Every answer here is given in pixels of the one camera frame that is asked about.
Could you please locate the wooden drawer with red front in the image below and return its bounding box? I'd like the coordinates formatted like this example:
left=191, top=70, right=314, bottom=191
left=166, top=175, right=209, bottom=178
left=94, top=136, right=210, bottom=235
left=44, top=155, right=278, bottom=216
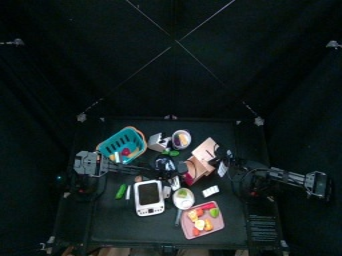
left=183, top=155, right=211, bottom=187

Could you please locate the white text label sticker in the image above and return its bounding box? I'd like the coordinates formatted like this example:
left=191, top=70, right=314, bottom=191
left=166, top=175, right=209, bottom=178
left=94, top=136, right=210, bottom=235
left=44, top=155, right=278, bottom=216
left=248, top=213, right=280, bottom=244

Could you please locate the white rectangular block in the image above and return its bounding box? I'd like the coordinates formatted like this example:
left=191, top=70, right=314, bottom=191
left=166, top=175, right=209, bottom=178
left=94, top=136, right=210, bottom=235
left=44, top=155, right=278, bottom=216
left=201, top=185, right=221, bottom=198

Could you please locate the white toy kitchen scale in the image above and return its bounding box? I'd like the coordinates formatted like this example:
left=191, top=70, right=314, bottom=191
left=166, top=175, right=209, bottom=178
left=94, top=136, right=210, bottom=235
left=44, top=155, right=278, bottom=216
left=133, top=179, right=166, bottom=218

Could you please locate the white toy toaster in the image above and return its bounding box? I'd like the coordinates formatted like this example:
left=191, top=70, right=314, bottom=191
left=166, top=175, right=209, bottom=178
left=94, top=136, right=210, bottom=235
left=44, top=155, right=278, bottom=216
left=147, top=132, right=173, bottom=153

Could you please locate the teal basket with orange handles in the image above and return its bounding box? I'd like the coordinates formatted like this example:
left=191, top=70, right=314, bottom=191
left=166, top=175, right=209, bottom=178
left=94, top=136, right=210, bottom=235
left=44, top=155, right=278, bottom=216
left=95, top=125, right=149, bottom=165

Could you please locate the white round bowl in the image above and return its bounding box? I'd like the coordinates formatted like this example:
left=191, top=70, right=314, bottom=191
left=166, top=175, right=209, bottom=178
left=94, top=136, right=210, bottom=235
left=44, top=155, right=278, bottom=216
left=173, top=187, right=197, bottom=211

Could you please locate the pink rectangular tray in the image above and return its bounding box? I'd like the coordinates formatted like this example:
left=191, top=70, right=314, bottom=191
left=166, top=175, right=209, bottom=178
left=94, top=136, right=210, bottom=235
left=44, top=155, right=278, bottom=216
left=179, top=200, right=226, bottom=240

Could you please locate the green marker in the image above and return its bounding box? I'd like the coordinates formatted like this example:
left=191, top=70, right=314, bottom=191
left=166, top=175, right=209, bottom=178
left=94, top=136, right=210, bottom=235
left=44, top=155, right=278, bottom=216
left=115, top=183, right=129, bottom=200

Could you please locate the orange toy food piece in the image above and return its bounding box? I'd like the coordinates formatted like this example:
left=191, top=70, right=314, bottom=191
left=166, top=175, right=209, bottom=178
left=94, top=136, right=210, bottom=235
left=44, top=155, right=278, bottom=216
left=203, top=218, right=215, bottom=233

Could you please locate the black backdrop cloth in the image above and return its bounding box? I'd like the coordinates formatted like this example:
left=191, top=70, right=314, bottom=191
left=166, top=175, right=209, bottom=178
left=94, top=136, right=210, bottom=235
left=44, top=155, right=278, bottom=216
left=0, top=0, right=342, bottom=256

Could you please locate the thin diagonal brace cord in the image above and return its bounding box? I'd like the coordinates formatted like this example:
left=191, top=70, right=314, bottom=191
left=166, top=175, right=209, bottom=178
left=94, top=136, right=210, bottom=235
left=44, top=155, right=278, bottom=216
left=83, top=0, right=237, bottom=114
left=125, top=0, right=260, bottom=118

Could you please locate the small white bowl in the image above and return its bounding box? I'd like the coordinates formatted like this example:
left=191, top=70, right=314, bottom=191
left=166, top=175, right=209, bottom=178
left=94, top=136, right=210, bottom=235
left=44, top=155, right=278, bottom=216
left=171, top=129, right=193, bottom=150

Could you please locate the light wooden drawer cabinet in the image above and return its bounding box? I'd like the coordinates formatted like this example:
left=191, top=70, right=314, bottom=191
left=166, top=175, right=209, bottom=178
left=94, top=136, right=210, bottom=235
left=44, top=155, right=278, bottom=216
left=191, top=136, right=223, bottom=178

